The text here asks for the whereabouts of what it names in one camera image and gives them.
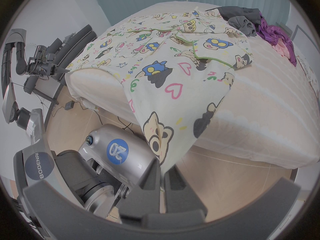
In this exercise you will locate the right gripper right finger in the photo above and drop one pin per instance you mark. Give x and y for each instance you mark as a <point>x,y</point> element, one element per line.
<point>182,196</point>

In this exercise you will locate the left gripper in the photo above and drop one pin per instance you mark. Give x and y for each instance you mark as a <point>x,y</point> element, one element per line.
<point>48,69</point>

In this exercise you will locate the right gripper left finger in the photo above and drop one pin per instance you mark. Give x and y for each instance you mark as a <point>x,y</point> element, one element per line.
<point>145,196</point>

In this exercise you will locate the white printed pyjama top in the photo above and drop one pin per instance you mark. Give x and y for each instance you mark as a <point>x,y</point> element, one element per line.
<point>175,71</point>

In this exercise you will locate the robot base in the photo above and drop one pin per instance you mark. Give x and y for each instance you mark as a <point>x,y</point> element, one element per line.
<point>125,154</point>

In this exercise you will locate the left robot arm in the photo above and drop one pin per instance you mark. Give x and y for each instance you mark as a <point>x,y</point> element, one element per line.
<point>20,59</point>

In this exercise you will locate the black chest of drawers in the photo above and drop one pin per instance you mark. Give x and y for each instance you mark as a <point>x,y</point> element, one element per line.
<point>75,44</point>

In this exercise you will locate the black power adapter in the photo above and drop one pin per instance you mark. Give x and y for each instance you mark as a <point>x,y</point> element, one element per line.
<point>69,105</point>

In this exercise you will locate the bed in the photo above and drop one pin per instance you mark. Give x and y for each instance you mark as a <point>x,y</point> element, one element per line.
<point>262,114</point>

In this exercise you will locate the pink garment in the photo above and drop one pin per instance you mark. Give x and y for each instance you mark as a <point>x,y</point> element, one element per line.
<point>281,49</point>

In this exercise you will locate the white printed pillow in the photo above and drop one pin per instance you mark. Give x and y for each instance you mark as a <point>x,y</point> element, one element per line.
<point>308,71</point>

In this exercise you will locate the grey garment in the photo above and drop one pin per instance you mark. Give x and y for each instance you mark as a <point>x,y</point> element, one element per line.
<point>243,25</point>

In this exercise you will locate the purple satin garment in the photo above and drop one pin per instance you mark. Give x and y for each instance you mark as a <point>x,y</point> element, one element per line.
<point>277,34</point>

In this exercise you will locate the black garment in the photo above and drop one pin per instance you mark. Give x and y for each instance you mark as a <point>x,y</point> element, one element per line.
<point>240,12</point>

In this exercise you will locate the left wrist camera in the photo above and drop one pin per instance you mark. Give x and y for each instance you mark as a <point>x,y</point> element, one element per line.
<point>50,57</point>

